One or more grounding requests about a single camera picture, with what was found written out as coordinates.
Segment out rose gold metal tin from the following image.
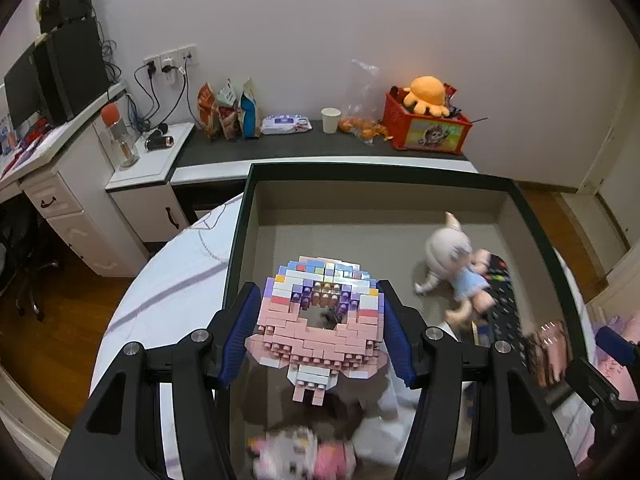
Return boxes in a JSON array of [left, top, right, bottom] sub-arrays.
[[526, 321, 570, 389]]

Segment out black TV remote control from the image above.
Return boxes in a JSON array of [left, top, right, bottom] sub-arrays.
[[484, 254, 528, 368]]

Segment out small pink block figure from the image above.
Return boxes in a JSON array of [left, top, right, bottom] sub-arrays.
[[247, 426, 357, 480]]

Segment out pink-haired anime figurine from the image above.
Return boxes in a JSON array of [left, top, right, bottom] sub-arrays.
[[413, 211, 496, 327]]

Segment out pink brick block figure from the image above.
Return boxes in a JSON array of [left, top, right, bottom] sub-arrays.
[[245, 256, 387, 405]]

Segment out pink patterned pillow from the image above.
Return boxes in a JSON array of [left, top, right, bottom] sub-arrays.
[[596, 311, 639, 402]]

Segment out white bedsheet with stripes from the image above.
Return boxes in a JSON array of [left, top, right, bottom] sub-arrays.
[[89, 192, 597, 480]]

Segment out dark green storage tray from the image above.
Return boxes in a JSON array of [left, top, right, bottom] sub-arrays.
[[226, 168, 587, 479]]

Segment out black and white low cabinet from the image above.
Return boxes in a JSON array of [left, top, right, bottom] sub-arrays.
[[104, 119, 478, 246]]

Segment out white desk with drawers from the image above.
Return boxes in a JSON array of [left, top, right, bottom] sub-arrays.
[[1, 82, 149, 278]]

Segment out orange-lid water bottle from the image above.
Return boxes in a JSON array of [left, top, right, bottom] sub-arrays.
[[101, 103, 139, 168]]

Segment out red cartoon storage box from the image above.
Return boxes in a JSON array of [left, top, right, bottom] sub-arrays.
[[382, 87, 472, 155]]

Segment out snack bags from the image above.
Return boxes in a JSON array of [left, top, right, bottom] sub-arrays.
[[198, 78, 262, 141]]

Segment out orange octopus plush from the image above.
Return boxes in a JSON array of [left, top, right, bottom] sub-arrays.
[[402, 76, 449, 117]]

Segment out wet wipes pack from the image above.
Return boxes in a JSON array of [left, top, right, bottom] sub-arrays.
[[260, 114, 312, 136]]

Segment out clear bag of oranges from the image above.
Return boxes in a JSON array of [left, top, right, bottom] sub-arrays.
[[337, 58, 392, 145]]

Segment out black computer monitor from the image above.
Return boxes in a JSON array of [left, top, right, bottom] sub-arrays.
[[3, 44, 44, 129]]

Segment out white paper cup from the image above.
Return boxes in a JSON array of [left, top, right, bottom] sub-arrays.
[[321, 107, 342, 134]]

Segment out black computer tower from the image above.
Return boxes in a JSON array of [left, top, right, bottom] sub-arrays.
[[32, 18, 110, 126]]

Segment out black box on tower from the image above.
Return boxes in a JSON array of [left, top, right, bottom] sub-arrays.
[[36, 0, 92, 34]]

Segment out white wall power strip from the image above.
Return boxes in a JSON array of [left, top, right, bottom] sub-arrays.
[[143, 44, 198, 86]]

